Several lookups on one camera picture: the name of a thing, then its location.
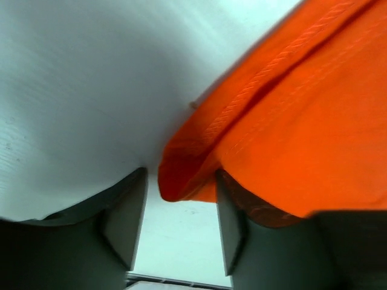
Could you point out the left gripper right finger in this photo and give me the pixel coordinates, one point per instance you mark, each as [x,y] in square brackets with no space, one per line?
[267,248]

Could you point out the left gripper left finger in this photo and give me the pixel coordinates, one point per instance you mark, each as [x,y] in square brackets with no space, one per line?
[90,245]

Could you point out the orange t-shirt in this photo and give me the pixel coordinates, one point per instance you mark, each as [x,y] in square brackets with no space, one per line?
[300,122]

